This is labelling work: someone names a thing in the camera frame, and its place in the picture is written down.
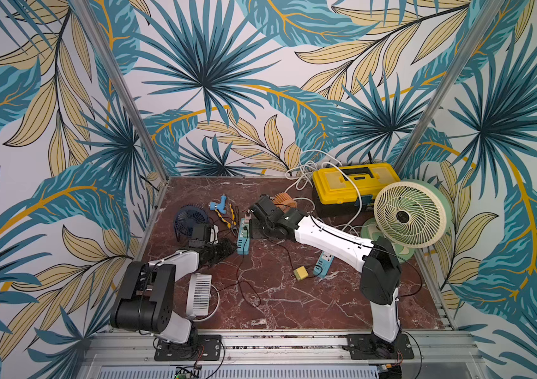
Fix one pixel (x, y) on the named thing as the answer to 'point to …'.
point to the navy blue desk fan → (187, 216)
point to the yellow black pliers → (232, 226)
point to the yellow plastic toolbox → (350, 191)
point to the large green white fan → (413, 214)
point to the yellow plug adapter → (301, 273)
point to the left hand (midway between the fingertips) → (234, 250)
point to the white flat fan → (198, 295)
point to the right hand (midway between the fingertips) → (254, 228)
